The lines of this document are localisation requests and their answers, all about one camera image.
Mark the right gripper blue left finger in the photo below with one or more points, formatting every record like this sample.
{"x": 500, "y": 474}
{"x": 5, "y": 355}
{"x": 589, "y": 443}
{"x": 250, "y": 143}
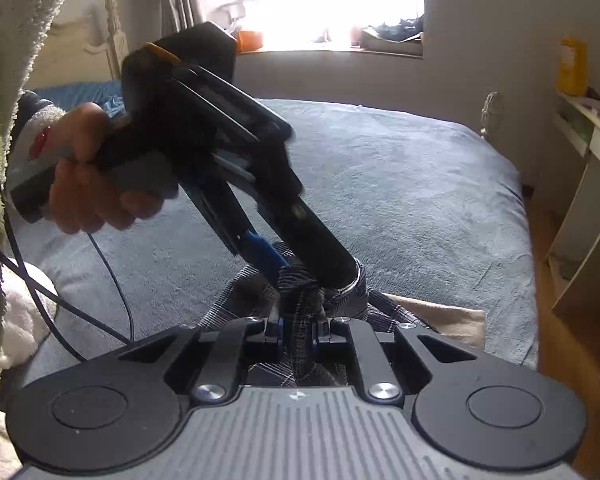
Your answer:
{"x": 274, "y": 333}

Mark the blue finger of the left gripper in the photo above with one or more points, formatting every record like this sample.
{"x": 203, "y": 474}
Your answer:
{"x": 262, "y": 255}

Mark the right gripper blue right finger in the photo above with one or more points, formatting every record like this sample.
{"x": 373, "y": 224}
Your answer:
{"x": 321, "y": 331}

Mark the black white plaid shirt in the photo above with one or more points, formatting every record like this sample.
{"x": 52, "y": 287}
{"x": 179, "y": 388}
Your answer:
{"x": 300, "y": 302}

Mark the dark clothes on windowsill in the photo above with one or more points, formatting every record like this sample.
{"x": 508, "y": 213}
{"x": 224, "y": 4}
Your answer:
{"x": 404, "y": 38}

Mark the person's left hand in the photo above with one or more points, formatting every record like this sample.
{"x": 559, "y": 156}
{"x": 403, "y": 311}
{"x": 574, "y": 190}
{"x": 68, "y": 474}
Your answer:
{"x": 81, "y": 198}

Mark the teal blue duvet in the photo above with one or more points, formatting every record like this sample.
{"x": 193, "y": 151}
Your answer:
{"x": 106, "y": 94}

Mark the orange object on windowsill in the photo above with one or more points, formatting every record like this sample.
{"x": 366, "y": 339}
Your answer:
{"x": 249, "y": 41}

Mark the cream wooden headboard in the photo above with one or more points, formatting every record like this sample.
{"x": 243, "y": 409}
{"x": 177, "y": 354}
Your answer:
{"x": 68, "y": 55}

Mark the black sleeve white fleece cuff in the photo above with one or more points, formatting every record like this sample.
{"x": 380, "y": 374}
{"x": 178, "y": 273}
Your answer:
{"x": 35, "y": 117}

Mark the white pillow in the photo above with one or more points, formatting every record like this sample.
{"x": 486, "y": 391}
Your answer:
{"x": 23, "y": 332}

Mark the white shelf unit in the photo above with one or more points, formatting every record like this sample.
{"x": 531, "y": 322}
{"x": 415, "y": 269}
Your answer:
{"x": 574, "y": 255}

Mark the yellow box on shelf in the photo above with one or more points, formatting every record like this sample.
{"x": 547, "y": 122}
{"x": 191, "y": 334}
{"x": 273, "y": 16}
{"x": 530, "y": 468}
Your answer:
{"x": 572, "y": 78}

